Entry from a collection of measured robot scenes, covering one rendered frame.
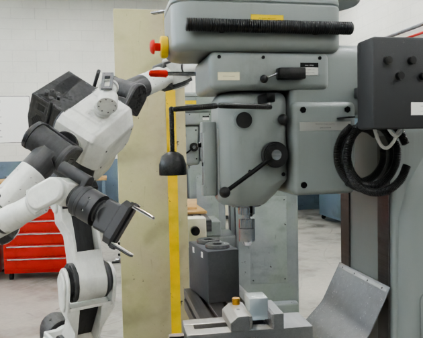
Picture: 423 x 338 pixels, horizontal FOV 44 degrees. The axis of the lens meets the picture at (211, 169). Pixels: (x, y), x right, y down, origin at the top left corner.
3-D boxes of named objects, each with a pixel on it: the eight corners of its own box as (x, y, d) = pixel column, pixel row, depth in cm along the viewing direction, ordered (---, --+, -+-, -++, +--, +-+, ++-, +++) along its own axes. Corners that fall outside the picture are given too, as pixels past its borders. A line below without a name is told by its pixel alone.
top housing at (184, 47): (173, 49, 132) (172, -15, 131) (162, 64, 157) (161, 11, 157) (344, 51, 141) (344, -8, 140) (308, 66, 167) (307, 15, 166)
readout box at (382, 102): (375, 129, 117) (374, 34, 116) (356, 129, 126) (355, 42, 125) (454, 127, 121) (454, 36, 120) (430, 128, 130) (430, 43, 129)
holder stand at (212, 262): (208, 304, 184) (207, 248, 183) (189, 288, 204) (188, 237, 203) (240, 300, 188) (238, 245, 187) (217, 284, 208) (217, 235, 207)
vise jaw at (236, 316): (230, 332, 137) (230, 317, 137) (221, 316, 149) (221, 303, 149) (252, 330, 138) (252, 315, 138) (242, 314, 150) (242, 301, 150)
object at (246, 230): (236, 241, 151) (235, 221, 151) (244, 239, 155) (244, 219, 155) (250, 243, 148) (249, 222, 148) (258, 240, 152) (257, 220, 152)
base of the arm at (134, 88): (101, 113, 198) (91, 91, 190) (121, 92, 205) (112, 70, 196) (132, 123, 192) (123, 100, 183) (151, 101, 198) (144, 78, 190)
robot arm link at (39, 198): (64, 196, 131) (23, 217, 134) (84, 195, 139) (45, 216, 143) (56, 172, 132) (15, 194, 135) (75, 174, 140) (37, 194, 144)
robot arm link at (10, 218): (18, 203, 135) (-37, 233, 140) (45, 227, 140) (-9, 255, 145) (27, 178, 143) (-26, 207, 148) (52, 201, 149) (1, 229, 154)
